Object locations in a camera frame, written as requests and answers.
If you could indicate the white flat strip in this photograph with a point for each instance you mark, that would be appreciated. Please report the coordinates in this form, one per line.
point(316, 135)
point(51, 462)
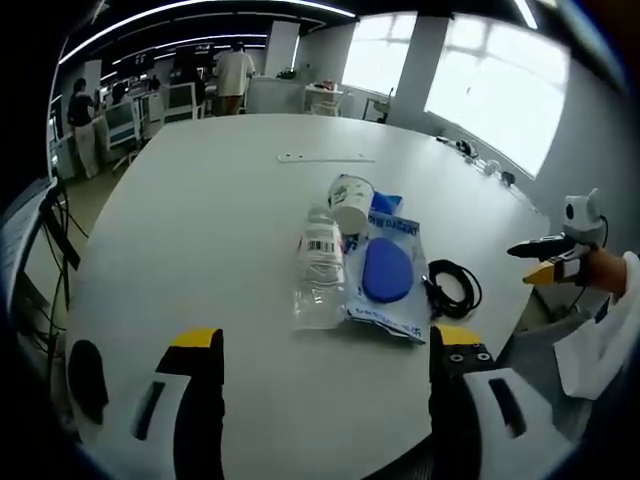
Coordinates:
point(325, 158)

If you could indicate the white paper cup item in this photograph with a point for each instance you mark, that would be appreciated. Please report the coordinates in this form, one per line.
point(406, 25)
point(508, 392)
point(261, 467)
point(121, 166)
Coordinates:
point(350, 200)

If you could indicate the white blue plastic bag item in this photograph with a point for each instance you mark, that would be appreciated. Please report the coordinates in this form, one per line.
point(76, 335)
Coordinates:
point(395, 320)

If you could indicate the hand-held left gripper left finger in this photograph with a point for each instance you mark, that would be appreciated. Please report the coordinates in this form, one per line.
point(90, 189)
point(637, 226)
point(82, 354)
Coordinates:
point(200, 400)

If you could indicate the person's right hand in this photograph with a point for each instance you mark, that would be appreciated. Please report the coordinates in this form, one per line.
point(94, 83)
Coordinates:
point(607, 272)

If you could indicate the dark rounded object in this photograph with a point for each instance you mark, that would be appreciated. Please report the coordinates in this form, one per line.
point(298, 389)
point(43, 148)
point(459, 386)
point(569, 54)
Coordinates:
point(87, 380)

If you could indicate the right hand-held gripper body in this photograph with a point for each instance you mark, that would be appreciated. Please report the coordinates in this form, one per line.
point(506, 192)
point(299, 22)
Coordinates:
point(580, 217)

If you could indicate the white office chair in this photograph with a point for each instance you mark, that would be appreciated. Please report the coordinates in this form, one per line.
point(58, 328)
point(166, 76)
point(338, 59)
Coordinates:
point(180, 100)
point(327, 102)
point(122, 122)

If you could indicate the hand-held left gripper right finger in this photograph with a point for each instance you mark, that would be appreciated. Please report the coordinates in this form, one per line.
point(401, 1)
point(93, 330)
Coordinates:
point(452, 400)

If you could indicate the white table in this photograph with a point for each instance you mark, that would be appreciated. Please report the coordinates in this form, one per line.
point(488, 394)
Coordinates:
point(215, 225)

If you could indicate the bright window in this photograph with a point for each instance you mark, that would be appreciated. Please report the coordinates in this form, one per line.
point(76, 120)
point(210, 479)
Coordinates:
point(380, 55)
point(495, 95)

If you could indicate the clear plastic bottle item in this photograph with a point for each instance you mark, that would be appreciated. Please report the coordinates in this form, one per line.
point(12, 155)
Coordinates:
point(320, 270)

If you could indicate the blue packet item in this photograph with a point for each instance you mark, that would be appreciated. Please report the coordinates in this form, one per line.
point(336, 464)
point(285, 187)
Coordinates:
point(387, 202)

